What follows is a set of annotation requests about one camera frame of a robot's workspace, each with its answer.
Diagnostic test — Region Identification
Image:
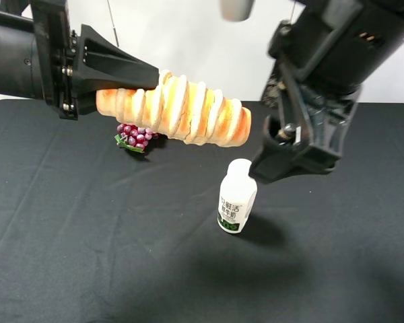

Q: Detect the white milk bottle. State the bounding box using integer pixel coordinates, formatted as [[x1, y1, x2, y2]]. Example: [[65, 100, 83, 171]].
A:
[[217, 158, 257, 234]]

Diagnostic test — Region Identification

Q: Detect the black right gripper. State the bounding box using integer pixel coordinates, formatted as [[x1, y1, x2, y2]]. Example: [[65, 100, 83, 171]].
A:
[[249, 1, 404, 184]]

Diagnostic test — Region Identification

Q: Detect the red grape bunch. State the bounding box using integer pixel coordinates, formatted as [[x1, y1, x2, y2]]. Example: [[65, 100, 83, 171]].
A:
[[114, 123, 160, 153]]

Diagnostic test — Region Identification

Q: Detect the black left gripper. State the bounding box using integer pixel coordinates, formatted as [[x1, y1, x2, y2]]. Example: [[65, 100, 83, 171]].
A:
[[0, 1, 159, 120]]

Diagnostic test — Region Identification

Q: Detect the striped bread loaf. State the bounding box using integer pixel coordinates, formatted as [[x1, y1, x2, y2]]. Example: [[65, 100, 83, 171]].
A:
[[96, 70, 251, 147]]

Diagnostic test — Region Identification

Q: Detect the black tablecloth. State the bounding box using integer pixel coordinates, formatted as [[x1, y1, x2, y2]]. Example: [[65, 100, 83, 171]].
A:
[[0, 100, 404, 322]]

